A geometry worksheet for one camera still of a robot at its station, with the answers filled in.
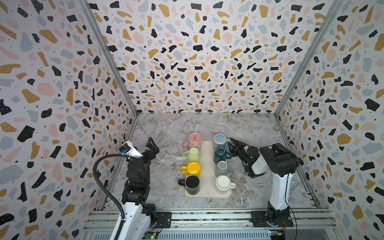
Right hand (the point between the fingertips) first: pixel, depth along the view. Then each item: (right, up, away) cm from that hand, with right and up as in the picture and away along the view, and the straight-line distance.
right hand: (227, 136), depth 92 cm
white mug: (-5, -24, -14) cm, 28 cm away
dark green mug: (-5, -10, -6) cm, 13 cm away
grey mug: (-5, -17, -10) cm, 21 cm away
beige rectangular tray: (-12, -29, -7) cm, 33 cm away
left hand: (-44, -1, -21) cm, 49 cm away
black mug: (-21, -24, -15) cm, 35 cm away
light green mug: (-21, -10, -5) cm, 24 cm away
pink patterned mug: (-20, -3, -1) cm, 21 cm away
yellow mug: (-21, -17, -10) cm, 29 cm away
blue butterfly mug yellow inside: (-5, -2, 0) cm, 5 cm away
